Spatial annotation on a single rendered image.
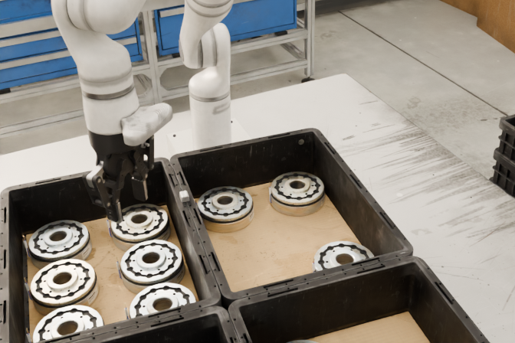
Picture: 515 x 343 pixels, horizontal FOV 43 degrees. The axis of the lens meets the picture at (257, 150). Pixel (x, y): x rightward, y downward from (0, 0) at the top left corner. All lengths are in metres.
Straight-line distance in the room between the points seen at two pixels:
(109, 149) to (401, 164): 0.88
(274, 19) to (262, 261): 2.28
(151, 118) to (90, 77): 0.09
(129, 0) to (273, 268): 0.52
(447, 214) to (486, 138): 1.70
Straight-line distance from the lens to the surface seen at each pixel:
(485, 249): 1.42
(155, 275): 1.09
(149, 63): 3.13
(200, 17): 1.26
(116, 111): 0.89
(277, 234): 1.19
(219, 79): 1.45
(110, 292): 1.13
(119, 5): 0.83
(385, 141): 1.71
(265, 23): 3.30
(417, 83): 3.59
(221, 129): 1.51
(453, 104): 3.42
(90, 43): 0.89
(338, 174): 1.21
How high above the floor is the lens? 1.59
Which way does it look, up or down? 32 degrees down
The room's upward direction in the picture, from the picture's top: 2 degrees counter-clockwise
